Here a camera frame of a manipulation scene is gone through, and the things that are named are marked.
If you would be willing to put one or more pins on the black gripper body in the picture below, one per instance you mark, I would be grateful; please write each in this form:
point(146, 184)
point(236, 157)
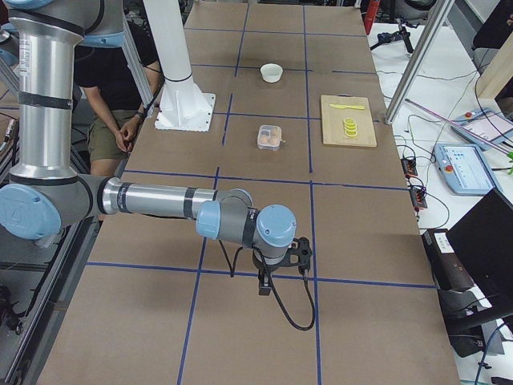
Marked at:
point(265, 269)

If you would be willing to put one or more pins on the clear plastic egg carton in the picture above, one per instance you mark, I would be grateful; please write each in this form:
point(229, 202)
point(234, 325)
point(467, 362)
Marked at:
point(265, 129)

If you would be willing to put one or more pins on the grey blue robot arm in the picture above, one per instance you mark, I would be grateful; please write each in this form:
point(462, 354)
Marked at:
point(45, 193)

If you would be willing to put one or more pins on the brown egg in carton rear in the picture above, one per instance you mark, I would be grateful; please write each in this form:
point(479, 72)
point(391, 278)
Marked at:
point(276, 131)

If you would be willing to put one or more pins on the bamboo cutting board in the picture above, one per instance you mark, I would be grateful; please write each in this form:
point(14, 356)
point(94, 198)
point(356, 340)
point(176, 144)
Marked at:
point(332, 125)

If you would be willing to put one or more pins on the lemon slice rightmost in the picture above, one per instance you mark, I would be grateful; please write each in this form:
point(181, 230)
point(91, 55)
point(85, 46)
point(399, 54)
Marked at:
point(348, 120)

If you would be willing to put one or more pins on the yellow plastic knife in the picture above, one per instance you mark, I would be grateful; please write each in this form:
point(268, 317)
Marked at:
point(346, 106)

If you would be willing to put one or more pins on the white round bowl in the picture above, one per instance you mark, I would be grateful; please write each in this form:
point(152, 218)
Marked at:
point(271, 72)

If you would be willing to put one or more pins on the seated person in black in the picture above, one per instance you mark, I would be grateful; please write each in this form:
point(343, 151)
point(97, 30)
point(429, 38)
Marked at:
point(109, 86)

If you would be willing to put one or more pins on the black monitor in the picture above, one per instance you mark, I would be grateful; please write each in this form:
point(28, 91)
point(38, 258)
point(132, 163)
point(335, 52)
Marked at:
point(482, 240)

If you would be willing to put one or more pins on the blue teach pendant near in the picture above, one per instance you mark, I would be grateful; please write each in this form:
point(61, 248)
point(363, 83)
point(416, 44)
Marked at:
point(465, 169)

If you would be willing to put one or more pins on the blue teach pendant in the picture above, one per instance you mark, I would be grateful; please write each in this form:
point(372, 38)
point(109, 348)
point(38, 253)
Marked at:
point(487, 123)
point(465, 169)

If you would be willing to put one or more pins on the blue teach pendant far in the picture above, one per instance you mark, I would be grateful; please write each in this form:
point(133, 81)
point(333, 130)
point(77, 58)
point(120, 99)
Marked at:
point(487, 123)

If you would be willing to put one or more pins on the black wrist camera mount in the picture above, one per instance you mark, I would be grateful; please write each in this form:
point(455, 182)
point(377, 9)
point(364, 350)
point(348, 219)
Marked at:
point(299, 255)

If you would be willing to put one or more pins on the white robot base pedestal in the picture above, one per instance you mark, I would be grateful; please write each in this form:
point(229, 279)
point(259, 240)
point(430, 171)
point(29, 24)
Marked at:
point(183, 106)

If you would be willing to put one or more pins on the aluminium frame post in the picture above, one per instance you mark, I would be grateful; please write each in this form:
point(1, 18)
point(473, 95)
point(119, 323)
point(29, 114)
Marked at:
point(429, 33)

